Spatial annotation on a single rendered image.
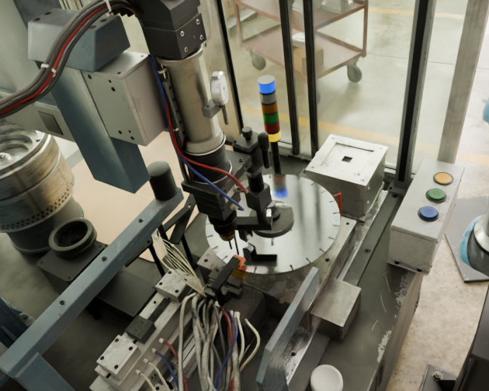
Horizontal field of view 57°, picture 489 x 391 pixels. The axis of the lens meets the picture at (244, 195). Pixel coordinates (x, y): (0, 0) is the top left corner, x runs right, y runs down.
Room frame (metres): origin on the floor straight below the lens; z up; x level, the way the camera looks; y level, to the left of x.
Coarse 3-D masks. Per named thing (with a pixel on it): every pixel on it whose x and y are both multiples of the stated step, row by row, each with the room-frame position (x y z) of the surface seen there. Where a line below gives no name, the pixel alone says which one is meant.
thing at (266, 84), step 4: (264, 76) 1.07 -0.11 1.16; (268, 76) 1.07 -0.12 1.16; (272, 76) 1.06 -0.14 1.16; (260, 80) 1.05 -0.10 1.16; (264, 80) 1.05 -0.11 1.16; (268, 80) 1.05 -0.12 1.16; (272, 80) 1.04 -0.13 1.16; (260, 84) 1.04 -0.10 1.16; (264, 84) 1.03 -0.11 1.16; (268, 84) 1.03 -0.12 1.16; (272, 84) 1.04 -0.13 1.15; (260, 88) 1.04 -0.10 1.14; (264, 88) 1.03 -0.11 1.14; (268, 88) 1.03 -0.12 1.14; (272, 88) 1.03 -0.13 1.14; (260, 92) 1.04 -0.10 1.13; (264, 92) 1.03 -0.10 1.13; (268, 92) 1.03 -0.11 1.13
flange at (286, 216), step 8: (280, 208) 0.77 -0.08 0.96; (288, 208) 0.77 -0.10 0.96; (272, 216) 0.74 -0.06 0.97; (280, 216) 0.74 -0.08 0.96; (288, 216) 0.74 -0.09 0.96; (272, 224) 0.72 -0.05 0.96; (280, 224) 0.72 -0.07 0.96; (288, 224) 0.72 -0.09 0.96; (256, 232) 0.72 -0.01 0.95; (264, 232) 0.71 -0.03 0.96; (272, 232) 0.70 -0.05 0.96; (280, 232) 0.70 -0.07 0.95
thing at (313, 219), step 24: (288, 192) 0.83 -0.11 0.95; (312, 192) 0.81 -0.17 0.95; (312, 216) 0.73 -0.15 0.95; (336, 216) 0.72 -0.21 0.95; (216, 240) 0.72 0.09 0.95; (240, 240) 0.70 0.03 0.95; (264, 240) 0.69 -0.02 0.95; (288, 240) 0.67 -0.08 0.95; (312, 240) 0.66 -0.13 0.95; (264, 264) 0.62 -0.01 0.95; (288, 264) 0.61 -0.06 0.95
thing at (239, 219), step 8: (240, 216) 0.71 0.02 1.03; (248, 216) 0.70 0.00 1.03; (256, 216) 0.70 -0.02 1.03; (264, 216) 0.67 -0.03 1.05; (240, 224) 0.68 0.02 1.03; (248, 224) 0.68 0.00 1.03; (256, 224) 0.67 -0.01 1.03; (264, 224) 0.67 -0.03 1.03; (240, 232) 0.69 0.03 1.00; (248, 232) 0.70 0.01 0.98
